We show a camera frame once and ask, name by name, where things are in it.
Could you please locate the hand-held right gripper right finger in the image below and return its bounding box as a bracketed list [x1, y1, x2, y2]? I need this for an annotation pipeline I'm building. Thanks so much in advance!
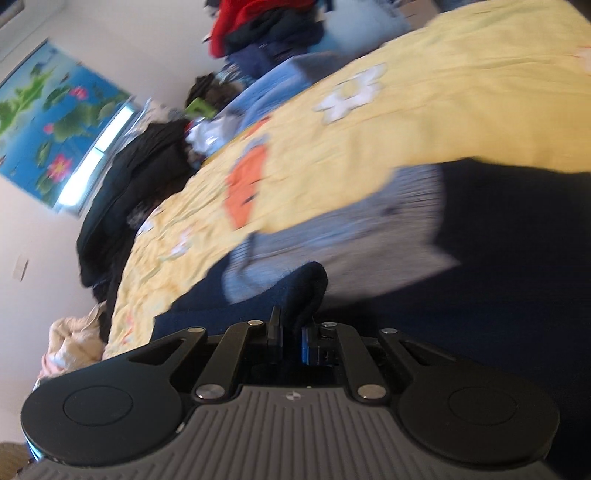
[300, 320, 445, 403]

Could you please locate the light blue blanket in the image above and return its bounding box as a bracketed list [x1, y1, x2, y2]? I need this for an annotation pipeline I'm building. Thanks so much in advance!
[221, 52, 354, 136]

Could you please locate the clear plastic bag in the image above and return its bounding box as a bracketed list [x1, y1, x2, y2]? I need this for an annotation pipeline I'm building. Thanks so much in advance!
[321, 7, 409, 54]

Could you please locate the navy clothes pile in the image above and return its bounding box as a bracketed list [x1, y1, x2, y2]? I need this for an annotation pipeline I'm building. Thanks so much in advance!
[224, 8, 326, 89]

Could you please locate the dark fuzzy cloth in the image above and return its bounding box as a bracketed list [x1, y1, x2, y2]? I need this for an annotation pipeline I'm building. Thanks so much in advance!
[191, 73, 242, 112]

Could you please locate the black jacket pile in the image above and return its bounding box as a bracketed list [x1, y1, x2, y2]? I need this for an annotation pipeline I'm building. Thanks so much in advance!
[76, 121, 198, 298]

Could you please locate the red garment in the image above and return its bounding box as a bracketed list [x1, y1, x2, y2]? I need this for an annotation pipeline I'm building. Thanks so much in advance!
[210, 0, 320, 59]

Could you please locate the cream cloth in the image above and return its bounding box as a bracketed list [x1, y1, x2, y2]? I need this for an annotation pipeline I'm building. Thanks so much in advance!
[38, 302, 108, 380]

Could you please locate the navy garment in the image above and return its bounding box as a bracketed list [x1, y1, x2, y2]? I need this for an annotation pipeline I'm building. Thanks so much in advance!
[152, 157, 591, 480]

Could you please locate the lotus wall poster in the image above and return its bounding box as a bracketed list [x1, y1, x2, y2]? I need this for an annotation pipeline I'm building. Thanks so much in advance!
[0, 39, 134, 208]

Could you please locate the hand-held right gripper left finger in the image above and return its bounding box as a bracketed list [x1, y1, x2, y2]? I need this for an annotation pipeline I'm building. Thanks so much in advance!
[131, 306, 284, 406]

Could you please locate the white plastic bag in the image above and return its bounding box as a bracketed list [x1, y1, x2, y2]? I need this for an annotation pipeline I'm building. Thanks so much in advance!
[186, 114, 242, 157]

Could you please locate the yellow flower print blanket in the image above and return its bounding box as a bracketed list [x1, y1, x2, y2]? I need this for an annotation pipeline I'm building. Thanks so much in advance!
[102, 0, 591, 361]

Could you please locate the grey knit sweater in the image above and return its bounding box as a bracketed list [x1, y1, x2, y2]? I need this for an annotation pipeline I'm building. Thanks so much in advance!
[222, 164, 462, 305]

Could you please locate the green packet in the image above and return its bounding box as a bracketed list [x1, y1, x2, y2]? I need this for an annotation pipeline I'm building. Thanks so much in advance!
[184, 96, 218, 123]

